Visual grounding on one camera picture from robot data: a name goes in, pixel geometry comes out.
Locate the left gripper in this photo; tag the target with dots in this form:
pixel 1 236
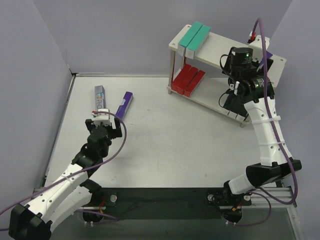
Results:
pixel 117 130

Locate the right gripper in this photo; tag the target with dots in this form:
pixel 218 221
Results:
pixel 268 63

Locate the purple toothpaste box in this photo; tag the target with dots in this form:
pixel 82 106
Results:
pixel 268 60
pixel 124 105

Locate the silver Rio box top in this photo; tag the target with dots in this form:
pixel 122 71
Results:
pixel 100 98

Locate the silver rio box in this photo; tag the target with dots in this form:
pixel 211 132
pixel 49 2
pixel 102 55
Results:
pixel 100 98
pixel 187 38

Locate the red toothpaste box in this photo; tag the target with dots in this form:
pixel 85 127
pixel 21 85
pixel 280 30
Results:
pixel 186 80
pixel 193 83
pixel 180 77

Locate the teal toothpaste box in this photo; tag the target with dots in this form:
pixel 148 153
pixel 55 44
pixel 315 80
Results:
pixel 197 42

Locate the silver Rio box bottom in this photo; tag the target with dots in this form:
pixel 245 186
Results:
pixel 187 38

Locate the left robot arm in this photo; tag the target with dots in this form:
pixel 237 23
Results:
pixel 46 209

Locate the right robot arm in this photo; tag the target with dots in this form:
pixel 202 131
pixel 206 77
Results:
pixel 251 94

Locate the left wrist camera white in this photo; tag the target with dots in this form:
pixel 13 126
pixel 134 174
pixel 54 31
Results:
pixel 101 117

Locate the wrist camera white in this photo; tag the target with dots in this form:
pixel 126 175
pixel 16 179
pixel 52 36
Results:
pixel 257 44
pixel 101 117

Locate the aluminium frame rail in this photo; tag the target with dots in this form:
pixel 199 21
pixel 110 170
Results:
pixel 169 144

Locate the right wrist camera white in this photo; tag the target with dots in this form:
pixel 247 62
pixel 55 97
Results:
pixel 257 44

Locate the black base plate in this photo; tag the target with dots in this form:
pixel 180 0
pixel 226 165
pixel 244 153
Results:
pixel 195 203

